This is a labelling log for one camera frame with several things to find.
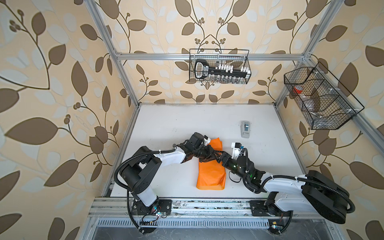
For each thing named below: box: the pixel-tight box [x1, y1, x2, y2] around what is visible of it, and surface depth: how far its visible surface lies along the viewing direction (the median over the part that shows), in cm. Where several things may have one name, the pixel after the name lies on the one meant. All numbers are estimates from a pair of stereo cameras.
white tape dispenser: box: [240, 120, 251, 139], surface depth 104 cm
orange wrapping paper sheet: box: [196, 137, 226, 191], surface depth 80 cm
